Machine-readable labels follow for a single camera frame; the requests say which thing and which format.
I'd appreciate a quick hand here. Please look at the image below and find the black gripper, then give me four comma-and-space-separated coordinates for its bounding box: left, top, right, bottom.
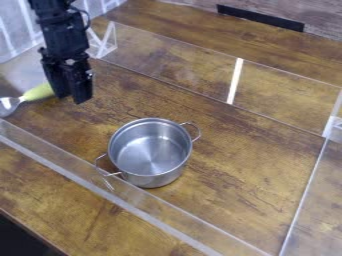
37, 47, 93, 104

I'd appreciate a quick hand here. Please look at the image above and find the green handled metal spoon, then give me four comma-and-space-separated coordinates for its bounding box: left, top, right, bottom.
0, 83, 54, 118

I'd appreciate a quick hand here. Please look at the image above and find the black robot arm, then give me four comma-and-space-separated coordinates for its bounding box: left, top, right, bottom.
28, 0, 92, 104

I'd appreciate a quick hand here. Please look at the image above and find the clear acrylic triangular stand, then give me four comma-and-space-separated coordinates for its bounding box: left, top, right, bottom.
86, 22, 117, 59

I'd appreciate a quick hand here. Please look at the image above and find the stainless steel pot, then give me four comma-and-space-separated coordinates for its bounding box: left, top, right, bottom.
94, 118, 201, 191

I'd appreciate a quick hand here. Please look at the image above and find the black bar in background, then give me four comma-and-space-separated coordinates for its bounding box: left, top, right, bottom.
216, 4, 304, 32

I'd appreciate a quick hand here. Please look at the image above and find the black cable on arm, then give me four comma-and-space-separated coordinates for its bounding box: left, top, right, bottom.
65, 4, 92, 29

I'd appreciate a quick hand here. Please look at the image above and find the clear acrylic enclosure wall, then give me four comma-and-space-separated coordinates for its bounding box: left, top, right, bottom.
0, 119, 271, 256

